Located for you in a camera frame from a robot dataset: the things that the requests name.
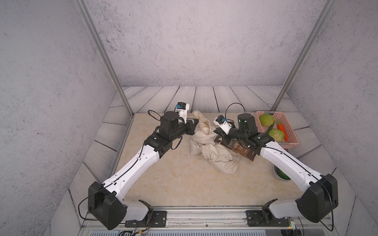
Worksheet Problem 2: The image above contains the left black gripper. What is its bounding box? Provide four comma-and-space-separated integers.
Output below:
167, 118, 199, 143

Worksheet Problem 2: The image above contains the cream drawstring bag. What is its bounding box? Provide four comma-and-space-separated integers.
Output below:
190, 140, 241, 174
192, 110, 217, 145

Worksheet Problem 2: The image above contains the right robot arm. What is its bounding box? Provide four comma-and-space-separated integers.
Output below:
214, 112, 339, 225

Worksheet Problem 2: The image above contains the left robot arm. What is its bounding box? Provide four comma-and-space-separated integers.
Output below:
87, 111, 199, 230

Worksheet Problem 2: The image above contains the brown potato chips bag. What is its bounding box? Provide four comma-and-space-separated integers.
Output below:
228, 140, 257, 161

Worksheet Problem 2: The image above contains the back green cabbage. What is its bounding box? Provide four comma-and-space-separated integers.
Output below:
259, 114, 275, 127

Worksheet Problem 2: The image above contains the green cabbage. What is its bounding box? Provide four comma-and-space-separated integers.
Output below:
269, 129, 285, 142
259, 114, 275, 127

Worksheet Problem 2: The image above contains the green cucumber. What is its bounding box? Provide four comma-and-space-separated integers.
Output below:
265, 123, 275, 136

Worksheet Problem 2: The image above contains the pink plastic basket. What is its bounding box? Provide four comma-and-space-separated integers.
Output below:
255, 111, 299, 149

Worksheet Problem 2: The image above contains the front green cabbage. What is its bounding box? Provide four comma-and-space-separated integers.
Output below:
269, 129, 285, 142

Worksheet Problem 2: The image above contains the orange carrot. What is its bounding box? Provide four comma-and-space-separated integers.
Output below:
277, 124, 288, 141

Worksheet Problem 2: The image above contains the grey bowl with green ball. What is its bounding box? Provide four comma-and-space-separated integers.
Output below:
273, 165, 291, 182

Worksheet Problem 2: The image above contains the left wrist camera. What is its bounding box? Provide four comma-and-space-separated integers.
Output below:
176, 102, 190, 124

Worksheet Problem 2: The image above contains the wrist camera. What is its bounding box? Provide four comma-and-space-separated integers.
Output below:
176, 102, 190, 124
214, 115, 232, 135

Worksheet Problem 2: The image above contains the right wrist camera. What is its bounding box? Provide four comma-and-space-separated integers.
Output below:
214, 115, 232, 135

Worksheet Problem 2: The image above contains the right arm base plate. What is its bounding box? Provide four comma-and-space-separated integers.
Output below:
246, 210, 290, 227

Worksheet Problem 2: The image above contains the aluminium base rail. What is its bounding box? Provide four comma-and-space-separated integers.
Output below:
78, 206, 339, 236

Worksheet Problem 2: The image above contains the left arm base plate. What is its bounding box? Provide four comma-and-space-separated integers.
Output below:
124, 210, 167, 228

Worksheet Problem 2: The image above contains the right aluminium frame post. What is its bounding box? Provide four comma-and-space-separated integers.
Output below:
271, 0, 337, 111

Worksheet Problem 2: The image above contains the aluminium frame post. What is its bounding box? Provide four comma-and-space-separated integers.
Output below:
74, 0, 134, 117
271, 0, 337, 111

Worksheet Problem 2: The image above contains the left aluminium frame post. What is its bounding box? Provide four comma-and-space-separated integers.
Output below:
74, 0, 134, 117

